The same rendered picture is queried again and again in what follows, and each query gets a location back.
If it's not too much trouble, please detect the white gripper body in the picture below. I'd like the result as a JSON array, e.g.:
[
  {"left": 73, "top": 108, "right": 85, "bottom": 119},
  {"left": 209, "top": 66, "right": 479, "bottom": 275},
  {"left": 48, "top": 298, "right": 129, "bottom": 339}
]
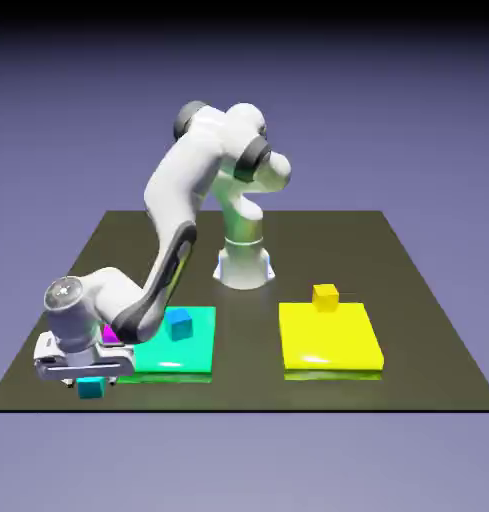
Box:
[{"left": 32, "top": 346, "right": 137, "bottom": 382}]

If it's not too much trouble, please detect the small teal cube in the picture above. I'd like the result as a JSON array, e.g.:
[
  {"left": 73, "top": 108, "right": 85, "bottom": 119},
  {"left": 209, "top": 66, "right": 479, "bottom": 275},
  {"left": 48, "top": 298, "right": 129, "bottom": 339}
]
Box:
[{"left": 76, "top": 376, "right": 108, "bottom": 400}]

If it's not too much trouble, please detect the small blue cube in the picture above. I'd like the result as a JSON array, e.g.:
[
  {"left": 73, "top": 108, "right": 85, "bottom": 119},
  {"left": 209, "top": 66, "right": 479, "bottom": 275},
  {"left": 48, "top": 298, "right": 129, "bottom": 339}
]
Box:
[{"left": 164, "top": 307, "right": 194, "bottom": 342}]

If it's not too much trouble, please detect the small yellow cube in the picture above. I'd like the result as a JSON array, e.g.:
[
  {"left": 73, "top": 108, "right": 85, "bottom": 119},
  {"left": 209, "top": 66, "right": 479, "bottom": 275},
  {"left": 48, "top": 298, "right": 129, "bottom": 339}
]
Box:
[{"left": 311, "top": 283, "right": 340, "bottom": 313}]

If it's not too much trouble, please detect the large green box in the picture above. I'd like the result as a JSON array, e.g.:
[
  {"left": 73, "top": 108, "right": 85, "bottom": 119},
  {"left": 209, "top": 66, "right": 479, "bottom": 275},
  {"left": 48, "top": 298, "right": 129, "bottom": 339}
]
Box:
[{"left": 116, "top": 305, "right": 218, "bottom": 376}]

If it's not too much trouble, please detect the large yellow box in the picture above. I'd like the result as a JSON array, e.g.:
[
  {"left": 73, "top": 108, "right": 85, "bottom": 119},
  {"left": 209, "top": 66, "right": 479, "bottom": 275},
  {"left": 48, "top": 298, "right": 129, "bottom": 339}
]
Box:
[{"left": 278, "top": 301, "right": 386, "bottom": 372}]

